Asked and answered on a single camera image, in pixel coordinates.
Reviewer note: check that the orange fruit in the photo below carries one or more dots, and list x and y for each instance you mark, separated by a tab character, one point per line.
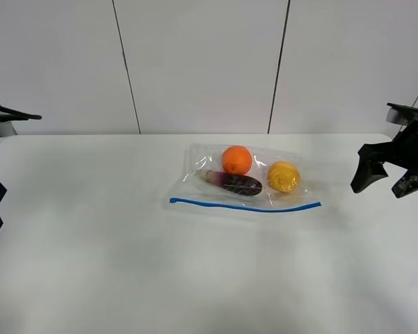
236	160

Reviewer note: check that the yellow lemon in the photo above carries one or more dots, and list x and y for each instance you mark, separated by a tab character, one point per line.
283	176

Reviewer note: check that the clear zip bag blue zipper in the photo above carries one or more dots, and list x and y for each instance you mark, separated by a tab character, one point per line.
192	190

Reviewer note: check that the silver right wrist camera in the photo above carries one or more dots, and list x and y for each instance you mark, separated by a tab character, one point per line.
401	115

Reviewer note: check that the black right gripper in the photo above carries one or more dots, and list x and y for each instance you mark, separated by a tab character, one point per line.
401	151

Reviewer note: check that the purple eggplant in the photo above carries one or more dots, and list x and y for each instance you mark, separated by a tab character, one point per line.
238	184

